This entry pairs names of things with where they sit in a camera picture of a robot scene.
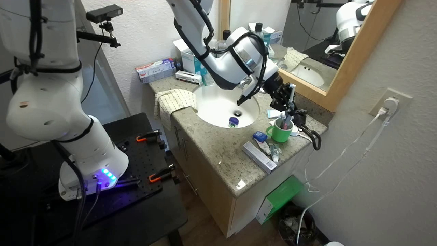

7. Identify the wooden vanity cabinet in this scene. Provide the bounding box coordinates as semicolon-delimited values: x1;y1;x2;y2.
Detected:
172;121;292;240

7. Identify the wood framed mirror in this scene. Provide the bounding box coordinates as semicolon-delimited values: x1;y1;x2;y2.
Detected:
217;0;405;114

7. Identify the blue white electric toothbrush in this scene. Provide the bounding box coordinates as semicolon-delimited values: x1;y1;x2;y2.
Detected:
280;83;297;130

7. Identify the teal bottle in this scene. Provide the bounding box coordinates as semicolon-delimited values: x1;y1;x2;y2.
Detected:
192;54;211;88

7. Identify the tissue pack box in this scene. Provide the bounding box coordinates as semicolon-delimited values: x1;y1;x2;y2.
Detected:
135;58;177;85

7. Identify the beige striped towel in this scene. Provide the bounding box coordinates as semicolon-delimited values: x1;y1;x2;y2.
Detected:
154;88;198;122

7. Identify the white power cable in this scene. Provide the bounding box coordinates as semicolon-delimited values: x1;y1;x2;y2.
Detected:
302;107;388;196
293;96;401;246

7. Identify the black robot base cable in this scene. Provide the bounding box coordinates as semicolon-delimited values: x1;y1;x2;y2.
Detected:
52;141;104;244

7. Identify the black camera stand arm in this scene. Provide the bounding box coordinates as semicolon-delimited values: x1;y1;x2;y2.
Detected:
75;22;121;50

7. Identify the green mug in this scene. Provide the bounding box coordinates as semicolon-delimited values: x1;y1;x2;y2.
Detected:
265;120;293;145

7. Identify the small white carton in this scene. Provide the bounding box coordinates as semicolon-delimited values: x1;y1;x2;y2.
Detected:
173;70;203;87

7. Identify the white sink basin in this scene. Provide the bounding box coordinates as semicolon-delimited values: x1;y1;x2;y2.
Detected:
195;87;262;130

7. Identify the black exterior camera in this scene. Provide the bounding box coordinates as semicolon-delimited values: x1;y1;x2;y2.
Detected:
84;5;124;24

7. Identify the blue white floss case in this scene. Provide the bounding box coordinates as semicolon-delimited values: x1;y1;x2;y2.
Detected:
251;130;269;144

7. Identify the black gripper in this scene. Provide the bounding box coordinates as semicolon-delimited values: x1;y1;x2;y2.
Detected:
265;72;300;117

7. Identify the black trash bin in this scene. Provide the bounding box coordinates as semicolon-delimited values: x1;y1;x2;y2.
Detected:
274;203;332;246

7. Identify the black camera cable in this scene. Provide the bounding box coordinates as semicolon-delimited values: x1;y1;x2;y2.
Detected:
80;43;104;106

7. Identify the green white box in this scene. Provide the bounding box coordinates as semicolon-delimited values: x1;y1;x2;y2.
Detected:
255;176;306;226

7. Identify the open white cardboard box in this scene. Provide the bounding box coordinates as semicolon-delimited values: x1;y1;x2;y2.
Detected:
172;39;198;74

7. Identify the white toothpaste tube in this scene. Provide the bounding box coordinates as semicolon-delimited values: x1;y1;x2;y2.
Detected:
256;137;284;165

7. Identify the orange black clamp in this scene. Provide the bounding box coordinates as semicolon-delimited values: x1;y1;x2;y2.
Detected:
147;163;179;185
135;129;162;145

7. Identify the black robot table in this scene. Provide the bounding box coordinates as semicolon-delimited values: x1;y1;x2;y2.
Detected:
0;113;188;246

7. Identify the black charger with cable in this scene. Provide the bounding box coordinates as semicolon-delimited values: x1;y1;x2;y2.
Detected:
292;109;322;152

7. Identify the long white toothpaste box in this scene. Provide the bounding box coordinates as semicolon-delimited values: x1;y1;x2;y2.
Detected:
241;141;278;176

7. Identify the white wall outlet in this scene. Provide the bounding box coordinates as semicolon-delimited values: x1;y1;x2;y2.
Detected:
368;87;414;122

